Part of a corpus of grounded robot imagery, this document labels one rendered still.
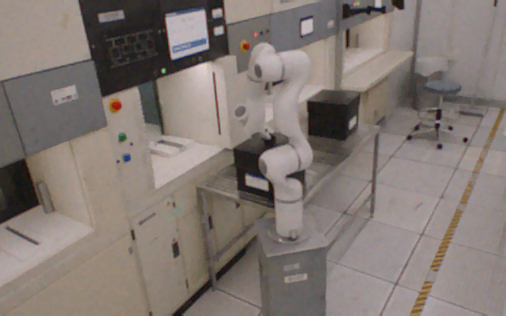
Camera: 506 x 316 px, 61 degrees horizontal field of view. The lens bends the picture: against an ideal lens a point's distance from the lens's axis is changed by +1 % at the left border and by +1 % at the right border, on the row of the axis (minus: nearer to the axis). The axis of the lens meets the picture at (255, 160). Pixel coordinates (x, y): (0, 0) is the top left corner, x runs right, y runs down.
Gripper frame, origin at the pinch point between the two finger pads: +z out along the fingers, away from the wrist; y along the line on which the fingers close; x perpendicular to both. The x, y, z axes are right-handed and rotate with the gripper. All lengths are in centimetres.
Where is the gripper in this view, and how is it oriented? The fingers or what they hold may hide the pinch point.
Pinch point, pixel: (268, 139)
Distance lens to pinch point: 219.9
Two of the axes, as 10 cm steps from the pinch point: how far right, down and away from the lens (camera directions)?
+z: 4.4, 3.7, 8.2
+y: -8.2, -2.0, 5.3
